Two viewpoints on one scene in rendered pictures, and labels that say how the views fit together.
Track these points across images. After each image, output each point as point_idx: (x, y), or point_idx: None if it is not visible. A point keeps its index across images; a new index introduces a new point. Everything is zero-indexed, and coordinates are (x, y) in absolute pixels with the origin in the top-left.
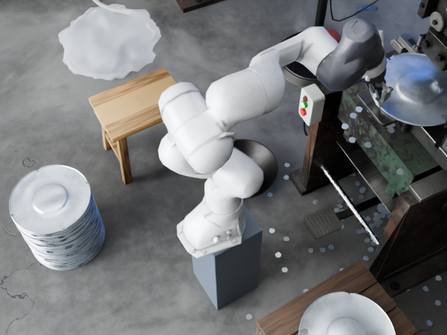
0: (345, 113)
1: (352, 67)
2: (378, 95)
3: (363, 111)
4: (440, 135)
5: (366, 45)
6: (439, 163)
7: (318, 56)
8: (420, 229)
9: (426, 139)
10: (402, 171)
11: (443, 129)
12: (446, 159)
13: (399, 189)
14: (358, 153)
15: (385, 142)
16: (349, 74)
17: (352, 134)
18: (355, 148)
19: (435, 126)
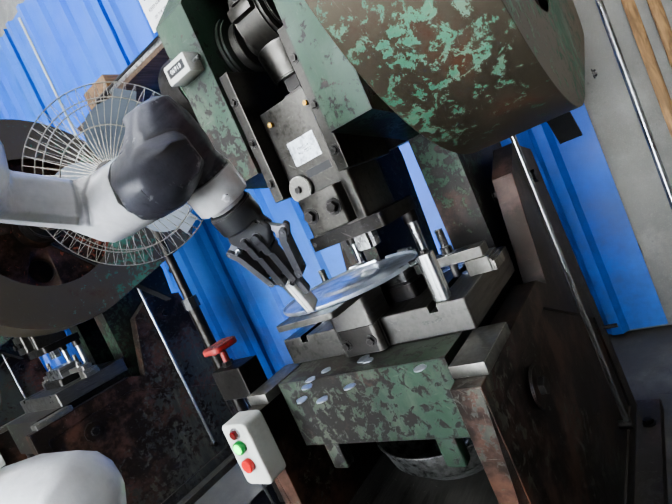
0: (307, 420)
1: (162, 139)
2: (286, 269)
3: (318, 376)
4: (424, 302)
5: (165, 108)
6: (458, 328)
7: (104, 169)
8: (552, 480)
9: (416, 321)
10: (421, 365)
11: (423, 299)
12: (458, 307)
13: (454, 422)
14: (384, 496)
15: (372, 372)
16: (163, 146)
17: (339, 439)
18: (376, 494)
19: (411, 304)
